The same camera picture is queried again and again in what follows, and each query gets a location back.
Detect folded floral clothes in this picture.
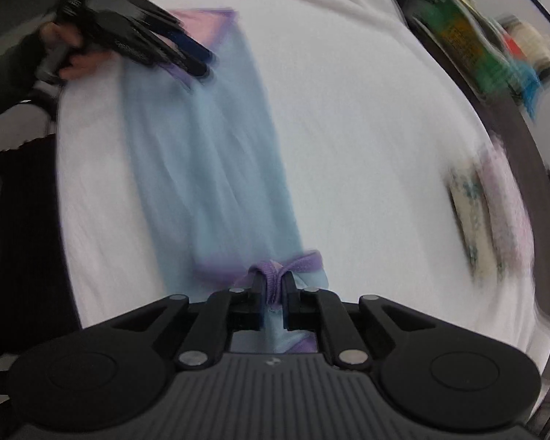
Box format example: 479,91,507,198
447,156,496,280

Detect person's left forearm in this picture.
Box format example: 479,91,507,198
0,32,56,125

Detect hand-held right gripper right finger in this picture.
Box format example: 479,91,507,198
282,273,436,368

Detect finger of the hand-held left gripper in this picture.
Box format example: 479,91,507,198
114,27,212,81
128,0,217,62

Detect folded pink clothes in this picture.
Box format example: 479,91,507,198
479,142,535,280

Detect cream cloth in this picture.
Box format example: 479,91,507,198
504,16,550,83

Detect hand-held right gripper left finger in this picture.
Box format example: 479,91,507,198
110,274,264,370

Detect pink and blue mesh garment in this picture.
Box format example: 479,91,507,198
119,7,328,353

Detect person's left hand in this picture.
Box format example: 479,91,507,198
40,22,116,81

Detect white towel blanket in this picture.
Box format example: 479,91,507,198
55,0,550,367

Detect green zipper bag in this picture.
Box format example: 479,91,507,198
389,0,550,120

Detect person's dark clothed body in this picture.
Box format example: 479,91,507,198
0,133,83,363

